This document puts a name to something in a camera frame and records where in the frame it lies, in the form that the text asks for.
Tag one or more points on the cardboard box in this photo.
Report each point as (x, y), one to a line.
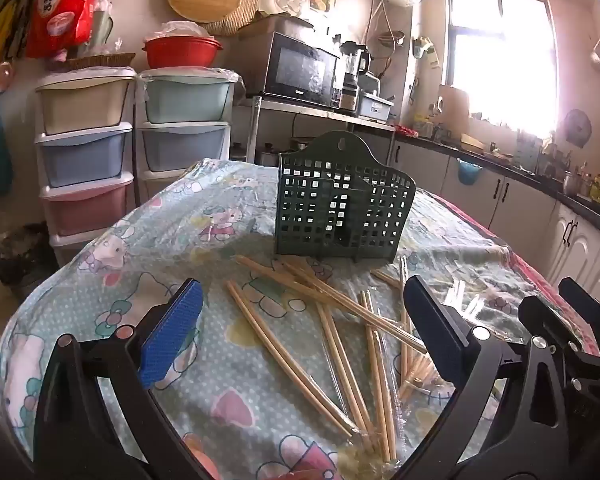
(275, 25)

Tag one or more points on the red cloth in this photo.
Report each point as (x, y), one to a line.
(405, 131)

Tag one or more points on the wicker basket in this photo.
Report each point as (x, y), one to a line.
(90, 61)

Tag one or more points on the cartoon printed tablecloth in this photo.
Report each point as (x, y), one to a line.
(145, 240)

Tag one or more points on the green plastic chopstick holder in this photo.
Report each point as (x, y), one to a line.
(310, 220)

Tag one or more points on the red printed shopping bag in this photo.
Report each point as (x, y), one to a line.
(62, 5)

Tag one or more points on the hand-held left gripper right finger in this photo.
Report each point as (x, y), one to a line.
(432, 332)

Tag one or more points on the blender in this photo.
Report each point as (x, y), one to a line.
(354, 75)

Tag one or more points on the drawer tower with cream drawer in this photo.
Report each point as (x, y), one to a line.
(82, 155)

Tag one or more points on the window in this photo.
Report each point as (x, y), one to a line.
(500, 50)

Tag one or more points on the metal shelf rack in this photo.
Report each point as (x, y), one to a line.
(300, 110)

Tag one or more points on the blue grey dish container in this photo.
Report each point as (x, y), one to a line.
(374, 107)

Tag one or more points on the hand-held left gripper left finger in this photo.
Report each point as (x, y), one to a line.
(172, 332)

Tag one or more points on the red plastic basin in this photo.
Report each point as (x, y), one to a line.
(182, 55)

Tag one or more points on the round woven bamboo mat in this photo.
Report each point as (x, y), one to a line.
(247, 7)

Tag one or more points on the drawer tower with teal drawer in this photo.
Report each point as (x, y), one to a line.
(185, 130)

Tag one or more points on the bunch of wooden chopsticks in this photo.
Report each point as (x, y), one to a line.
(280, 346)

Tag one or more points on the rectangular wooden cutting board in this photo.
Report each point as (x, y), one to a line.
(453, 110)

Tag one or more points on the blue hanging bin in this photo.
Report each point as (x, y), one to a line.
(469, 172)

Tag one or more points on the white kitchen cabinets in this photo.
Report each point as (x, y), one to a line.
(525, 200)

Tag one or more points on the round grey wall disc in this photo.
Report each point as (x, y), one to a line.
(577, 129)

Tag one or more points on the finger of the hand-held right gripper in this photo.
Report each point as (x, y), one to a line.
(592, 317)
(550, 322)

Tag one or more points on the steel cup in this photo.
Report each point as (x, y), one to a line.
(571, 183)

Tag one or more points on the black trash bag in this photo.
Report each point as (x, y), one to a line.
(22, 265)

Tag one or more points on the black microwave oven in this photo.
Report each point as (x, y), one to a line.
(300, 70)

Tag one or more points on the hanging metal strainer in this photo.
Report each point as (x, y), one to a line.
(391, 38)

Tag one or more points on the green hanging wall holder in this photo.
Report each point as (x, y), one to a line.
(422, 46)

